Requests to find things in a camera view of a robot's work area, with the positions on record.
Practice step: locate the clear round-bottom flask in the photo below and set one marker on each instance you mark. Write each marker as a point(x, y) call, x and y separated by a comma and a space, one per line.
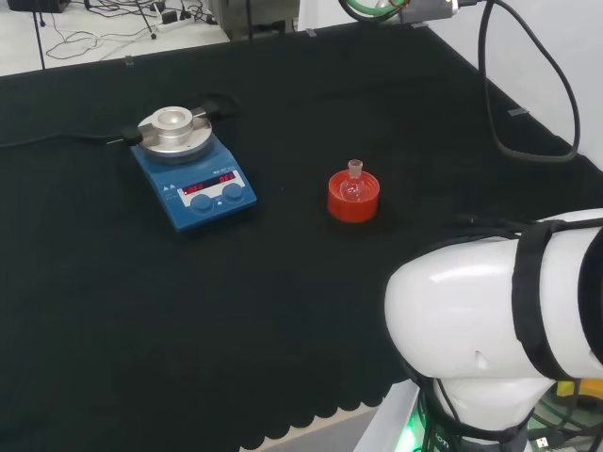
point(354, 186)

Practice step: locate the blue base heater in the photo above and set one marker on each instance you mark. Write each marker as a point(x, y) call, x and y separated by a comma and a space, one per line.
point(207, 188)

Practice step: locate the black bench cloth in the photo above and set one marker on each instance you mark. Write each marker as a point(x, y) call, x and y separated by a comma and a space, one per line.
point(188, 306)

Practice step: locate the grey metal cabinet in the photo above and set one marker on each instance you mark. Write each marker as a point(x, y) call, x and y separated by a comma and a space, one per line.
point(264, 21)

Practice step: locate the white power strip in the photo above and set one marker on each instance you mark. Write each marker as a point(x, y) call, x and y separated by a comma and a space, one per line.
point(179, 21)

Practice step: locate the yellow stop button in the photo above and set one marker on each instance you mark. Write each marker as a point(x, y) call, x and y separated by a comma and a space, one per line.
point(567, 388)

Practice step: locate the black tripod pole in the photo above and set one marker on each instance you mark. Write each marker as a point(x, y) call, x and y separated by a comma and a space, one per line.
point(39, 42)

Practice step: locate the black floor box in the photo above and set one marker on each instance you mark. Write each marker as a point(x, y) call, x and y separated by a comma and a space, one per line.
point(37, 4)

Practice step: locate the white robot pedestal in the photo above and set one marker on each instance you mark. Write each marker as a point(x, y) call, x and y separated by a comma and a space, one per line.
point(381, 424)

